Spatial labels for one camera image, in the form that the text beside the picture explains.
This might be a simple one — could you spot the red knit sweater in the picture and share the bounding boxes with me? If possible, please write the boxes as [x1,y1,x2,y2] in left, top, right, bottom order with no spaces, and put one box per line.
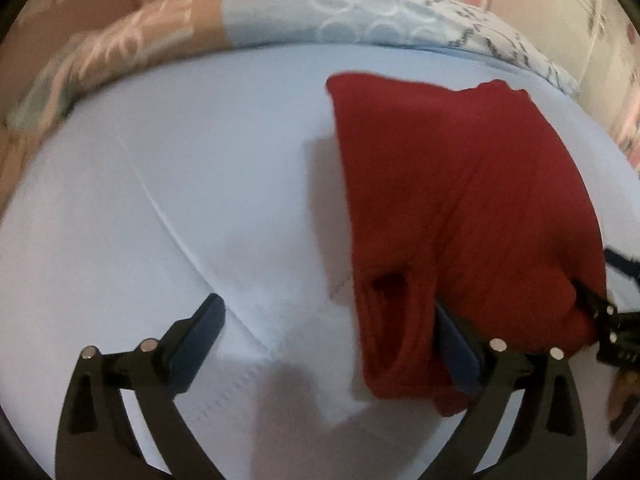
[326,73,606,416]

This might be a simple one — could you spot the person's hand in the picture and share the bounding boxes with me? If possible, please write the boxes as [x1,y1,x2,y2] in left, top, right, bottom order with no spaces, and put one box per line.
[608,370,639,434]

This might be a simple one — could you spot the white wardrobe with decals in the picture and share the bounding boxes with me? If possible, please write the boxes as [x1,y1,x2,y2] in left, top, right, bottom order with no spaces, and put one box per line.
[489,0,639,169]

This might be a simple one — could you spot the white quilted comforter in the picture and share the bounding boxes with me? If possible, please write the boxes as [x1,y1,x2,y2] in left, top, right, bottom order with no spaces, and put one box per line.
[1,44,639,479]

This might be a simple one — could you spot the green plaid cloth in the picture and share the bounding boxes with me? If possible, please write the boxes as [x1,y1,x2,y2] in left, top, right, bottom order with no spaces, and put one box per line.
[6,63,76,132]

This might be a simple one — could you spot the brown headboard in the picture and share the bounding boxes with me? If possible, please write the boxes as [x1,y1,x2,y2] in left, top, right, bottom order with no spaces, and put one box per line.
[1,0,141,117]

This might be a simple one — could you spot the patterned tan blue pillow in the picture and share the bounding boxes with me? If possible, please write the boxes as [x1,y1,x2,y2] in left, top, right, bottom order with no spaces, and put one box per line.
[62,0,578,99]

